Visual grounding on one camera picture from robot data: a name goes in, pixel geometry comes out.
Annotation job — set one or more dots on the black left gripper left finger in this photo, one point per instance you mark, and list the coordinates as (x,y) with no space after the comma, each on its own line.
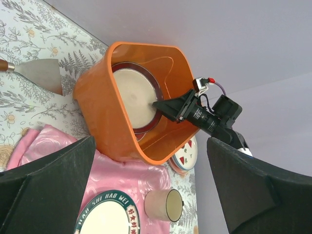
(44,196)

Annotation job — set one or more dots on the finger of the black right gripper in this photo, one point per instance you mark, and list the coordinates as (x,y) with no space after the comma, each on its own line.
(173,114)
(175,103)

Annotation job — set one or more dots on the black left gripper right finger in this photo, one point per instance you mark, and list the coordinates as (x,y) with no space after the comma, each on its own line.
(257,197)

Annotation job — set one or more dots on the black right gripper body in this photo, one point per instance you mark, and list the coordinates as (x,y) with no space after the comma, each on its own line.
(216,121)

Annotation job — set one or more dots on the dark red cream plate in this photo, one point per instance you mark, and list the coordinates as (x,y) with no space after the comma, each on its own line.
(138,89)

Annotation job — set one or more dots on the red teal floral plate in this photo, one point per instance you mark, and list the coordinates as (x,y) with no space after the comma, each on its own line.
(140,136)

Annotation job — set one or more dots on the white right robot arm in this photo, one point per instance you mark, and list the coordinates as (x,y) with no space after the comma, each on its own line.
(238,142)

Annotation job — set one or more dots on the orange plastic bin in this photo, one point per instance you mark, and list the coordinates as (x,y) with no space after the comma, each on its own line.
(100,102)

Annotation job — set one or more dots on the white watermelon pattern plate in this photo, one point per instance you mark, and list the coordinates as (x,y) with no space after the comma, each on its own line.
(185,158)

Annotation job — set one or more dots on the pink bottom plate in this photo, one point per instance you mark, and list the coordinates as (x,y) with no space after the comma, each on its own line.
(176,168)

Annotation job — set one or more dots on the green rimmed white plate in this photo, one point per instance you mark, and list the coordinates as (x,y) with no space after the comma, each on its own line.
(110,212)

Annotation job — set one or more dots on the beige enamel mug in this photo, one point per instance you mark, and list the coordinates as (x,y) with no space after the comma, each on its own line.
(165,205)

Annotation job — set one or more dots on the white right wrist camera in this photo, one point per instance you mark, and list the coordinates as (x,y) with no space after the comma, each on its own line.
(201,84)

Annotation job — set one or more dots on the wooden handled metal spatula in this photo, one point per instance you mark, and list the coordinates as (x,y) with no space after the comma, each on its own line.
(45,73)

